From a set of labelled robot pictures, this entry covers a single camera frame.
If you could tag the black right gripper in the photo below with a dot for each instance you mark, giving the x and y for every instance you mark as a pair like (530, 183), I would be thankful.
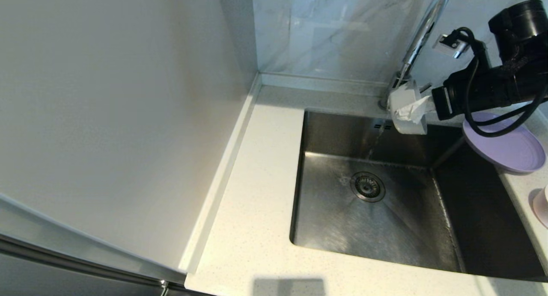
(483, 97)

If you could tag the chrome kitchen faucet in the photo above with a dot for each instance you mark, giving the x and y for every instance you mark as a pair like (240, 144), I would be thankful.
(424, 31)

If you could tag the purple round plate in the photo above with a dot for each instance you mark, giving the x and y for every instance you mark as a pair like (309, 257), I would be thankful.
(513, 152)

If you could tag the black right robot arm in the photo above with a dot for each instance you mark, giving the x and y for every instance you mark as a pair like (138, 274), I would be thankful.
(520, 26)

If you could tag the metal sink drain strainer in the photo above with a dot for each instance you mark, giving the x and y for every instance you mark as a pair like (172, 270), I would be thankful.
(367, 187)

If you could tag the stainless steel sink basin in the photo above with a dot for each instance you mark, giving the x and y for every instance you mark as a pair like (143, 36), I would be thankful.
(385, 232)

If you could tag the stainless steel appliance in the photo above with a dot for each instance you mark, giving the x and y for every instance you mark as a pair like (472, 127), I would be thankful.
(43, 270)

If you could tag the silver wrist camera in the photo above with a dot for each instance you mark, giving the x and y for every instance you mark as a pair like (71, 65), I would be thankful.
(449, 44)

